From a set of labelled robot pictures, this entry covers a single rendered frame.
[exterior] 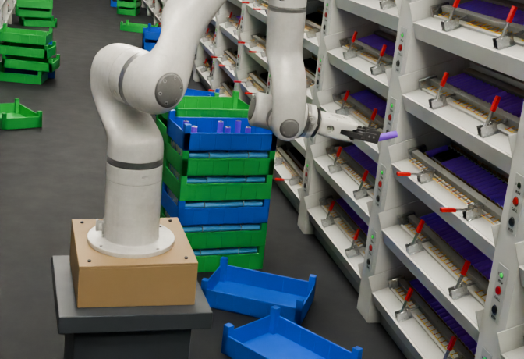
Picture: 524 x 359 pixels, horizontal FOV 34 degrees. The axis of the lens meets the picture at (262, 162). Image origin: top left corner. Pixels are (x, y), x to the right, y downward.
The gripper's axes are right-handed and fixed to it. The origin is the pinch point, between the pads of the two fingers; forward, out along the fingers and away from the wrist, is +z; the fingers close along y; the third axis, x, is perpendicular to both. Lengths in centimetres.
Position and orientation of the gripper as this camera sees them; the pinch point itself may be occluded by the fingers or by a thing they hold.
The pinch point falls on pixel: (369, 134)
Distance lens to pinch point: 216.7
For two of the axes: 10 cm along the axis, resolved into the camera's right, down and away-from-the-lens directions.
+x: -2.6, 9.4, 2.3
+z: 9.4, 2.0, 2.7
